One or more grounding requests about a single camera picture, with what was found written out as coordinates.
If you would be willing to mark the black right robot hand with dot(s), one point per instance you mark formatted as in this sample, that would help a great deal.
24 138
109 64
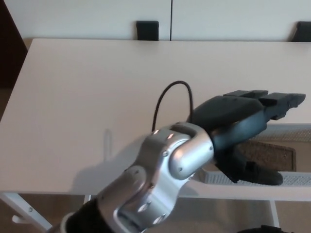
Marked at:
262 230

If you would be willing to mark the white tube on floor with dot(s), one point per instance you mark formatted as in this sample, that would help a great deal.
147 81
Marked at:
19 219

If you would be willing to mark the dark grey board eraser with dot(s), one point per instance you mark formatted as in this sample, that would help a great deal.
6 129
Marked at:
267 155

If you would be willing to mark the white desk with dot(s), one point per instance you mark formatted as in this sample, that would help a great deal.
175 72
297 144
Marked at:
97 85

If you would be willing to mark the left black wall bracket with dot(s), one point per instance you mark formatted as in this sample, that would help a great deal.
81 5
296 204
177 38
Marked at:
147 30

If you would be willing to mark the black wall bracket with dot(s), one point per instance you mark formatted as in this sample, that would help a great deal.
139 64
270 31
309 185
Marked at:
302 31
147 30

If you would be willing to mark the white cabinet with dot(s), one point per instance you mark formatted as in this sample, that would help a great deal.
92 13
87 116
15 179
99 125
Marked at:
85 17

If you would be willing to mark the right black wall bracket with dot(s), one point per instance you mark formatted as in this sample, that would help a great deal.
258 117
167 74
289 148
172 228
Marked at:
302 31

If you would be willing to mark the dark brown wooden furniture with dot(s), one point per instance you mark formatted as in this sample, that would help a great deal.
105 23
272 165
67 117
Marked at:
11 48

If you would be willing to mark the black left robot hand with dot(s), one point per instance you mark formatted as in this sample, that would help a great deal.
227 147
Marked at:
226 111

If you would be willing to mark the grey mesh basket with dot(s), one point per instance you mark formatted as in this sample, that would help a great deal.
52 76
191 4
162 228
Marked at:
213 178

